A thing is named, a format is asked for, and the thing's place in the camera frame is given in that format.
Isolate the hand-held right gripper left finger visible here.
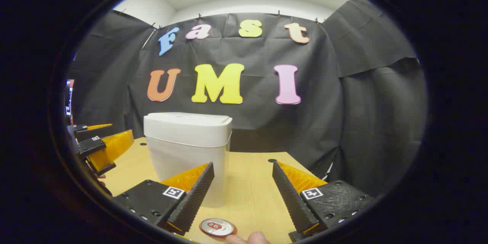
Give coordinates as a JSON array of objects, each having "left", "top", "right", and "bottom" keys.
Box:
[{"left": 112, "top": 162, "right": 215, "bottom": 236}]

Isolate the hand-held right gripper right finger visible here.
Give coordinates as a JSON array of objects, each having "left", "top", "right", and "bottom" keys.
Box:
[{"left": 272, "top": 161, "right": 376, "bottom": 242}]

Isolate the red pop can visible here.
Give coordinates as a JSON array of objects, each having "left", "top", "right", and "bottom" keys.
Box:
[{"left": 199, "top": 218, "right": 238, "bottom": 239}]

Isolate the white desktop garbage bin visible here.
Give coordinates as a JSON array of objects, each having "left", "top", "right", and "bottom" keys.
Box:
[{"left": 144, "top": 112, "right": 233, "bottom": 208}]

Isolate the wooden desktop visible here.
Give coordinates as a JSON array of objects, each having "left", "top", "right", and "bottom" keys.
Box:
[{"left": 100, "top": 137, "right": 332, "bottom": 244}]

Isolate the computer monitor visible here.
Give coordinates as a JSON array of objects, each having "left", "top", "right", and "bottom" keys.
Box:
[{"left": 66, "top": 79, "right": 75, "bottom": 117}]

